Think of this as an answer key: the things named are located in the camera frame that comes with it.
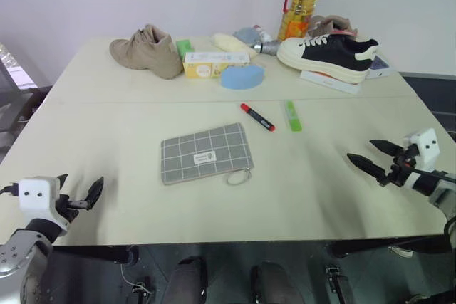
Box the red marker pen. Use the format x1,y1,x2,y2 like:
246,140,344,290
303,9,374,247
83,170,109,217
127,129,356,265
239,103,276,133

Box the large cooking oil bottle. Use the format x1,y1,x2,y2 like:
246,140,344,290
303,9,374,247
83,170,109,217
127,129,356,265
277,0,326,43

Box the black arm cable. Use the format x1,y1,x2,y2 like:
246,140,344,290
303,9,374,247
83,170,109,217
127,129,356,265
408,166,456,182
0,182,20,196

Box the tan suede boot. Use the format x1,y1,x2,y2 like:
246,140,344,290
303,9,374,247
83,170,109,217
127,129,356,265
108,23,184,80

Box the tan boot with pink trim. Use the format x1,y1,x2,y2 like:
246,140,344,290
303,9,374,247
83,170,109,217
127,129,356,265
306,15,358,42

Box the thin white floor cable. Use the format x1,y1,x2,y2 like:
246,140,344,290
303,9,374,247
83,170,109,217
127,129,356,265
120,263,155,296

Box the black white platform sneaker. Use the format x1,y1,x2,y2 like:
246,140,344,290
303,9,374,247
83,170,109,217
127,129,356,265
276,33,380,85

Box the grey blue cloth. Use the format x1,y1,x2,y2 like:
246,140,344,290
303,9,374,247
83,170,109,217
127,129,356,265
232,26,261,45

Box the blue sponge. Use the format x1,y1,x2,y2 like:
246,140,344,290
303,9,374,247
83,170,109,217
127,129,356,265
220,62,266,92

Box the small white red-capped bottle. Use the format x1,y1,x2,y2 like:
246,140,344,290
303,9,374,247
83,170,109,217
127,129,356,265
252,24,274,43

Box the dark metal rack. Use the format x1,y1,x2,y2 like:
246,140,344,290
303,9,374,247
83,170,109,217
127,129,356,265
0,43,53,150

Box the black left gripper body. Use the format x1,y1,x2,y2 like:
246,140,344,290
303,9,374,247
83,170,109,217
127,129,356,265
55,193,89,227

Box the yellow white cardboard box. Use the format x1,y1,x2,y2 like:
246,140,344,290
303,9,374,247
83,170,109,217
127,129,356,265
182,51,251,80

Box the white shoe on floor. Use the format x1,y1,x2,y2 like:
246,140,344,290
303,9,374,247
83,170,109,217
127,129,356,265
387,244,415,259

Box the black clamp bracket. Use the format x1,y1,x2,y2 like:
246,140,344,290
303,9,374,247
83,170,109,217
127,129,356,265
324,263,354,304

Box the green highlighter pen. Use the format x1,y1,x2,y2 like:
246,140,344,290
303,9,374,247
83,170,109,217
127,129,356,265
284,100,304,132

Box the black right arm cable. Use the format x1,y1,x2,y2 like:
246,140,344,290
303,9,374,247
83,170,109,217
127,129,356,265
408,166,456,182

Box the green sponge block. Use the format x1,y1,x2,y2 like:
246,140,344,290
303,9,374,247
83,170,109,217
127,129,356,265
175,38,196,62

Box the flat white box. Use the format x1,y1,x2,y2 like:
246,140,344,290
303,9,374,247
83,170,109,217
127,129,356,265
299,68,365,95

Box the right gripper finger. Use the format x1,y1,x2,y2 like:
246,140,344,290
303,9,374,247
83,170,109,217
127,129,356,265
346,152,388,182
368,139,406,158

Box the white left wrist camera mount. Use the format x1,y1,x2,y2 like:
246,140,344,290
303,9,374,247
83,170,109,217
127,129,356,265
18,176,69,237

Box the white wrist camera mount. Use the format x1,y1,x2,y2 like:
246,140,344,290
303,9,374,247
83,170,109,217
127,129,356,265
403,127,440,188
18,176,69,237

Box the white blue device box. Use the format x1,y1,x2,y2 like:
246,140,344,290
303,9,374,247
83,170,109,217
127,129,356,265
364,55,391,80

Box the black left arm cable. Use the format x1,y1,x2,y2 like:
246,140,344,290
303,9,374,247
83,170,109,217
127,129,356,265
0,182,20,196

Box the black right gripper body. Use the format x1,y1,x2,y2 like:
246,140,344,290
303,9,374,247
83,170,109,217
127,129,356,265
378,143,418,188

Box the grey checked pencil pouch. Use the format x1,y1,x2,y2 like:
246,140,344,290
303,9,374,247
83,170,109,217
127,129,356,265
160,122,257,187

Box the cream fluffy cloth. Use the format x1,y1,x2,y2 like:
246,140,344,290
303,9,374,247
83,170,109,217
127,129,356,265
212,32,259,59

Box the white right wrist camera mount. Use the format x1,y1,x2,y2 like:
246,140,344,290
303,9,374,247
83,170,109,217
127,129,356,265
403,127,440,188

